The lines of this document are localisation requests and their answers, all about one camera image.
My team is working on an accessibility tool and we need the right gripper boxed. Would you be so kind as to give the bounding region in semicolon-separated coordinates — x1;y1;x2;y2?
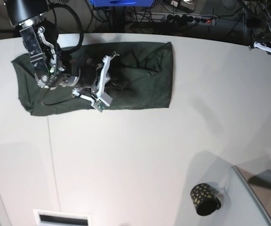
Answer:
72;52;119;102

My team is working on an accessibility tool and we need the dark green t-shirt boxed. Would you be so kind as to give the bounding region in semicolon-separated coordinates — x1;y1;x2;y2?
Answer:
11;42;174;116

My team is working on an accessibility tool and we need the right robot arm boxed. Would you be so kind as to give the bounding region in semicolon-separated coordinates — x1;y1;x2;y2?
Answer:
4;0;118;112

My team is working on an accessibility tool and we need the blue box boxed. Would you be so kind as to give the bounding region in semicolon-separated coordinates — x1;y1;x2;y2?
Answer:
89;0;154;7

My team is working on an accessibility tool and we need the white power strip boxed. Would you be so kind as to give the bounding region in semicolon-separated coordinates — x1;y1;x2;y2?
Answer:
129;12;219;26

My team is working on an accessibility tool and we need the grey tray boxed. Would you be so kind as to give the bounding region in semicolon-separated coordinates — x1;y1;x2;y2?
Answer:
234;166;271;225

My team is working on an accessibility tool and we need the white slotted plate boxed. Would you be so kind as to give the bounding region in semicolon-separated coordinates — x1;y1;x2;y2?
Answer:
33;209;92;226

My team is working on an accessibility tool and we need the black mug with gold dots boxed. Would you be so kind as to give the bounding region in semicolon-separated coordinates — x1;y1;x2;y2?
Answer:
190;183;222;217

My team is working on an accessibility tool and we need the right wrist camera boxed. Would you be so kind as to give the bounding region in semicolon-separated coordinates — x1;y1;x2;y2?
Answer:
91;93;113;113

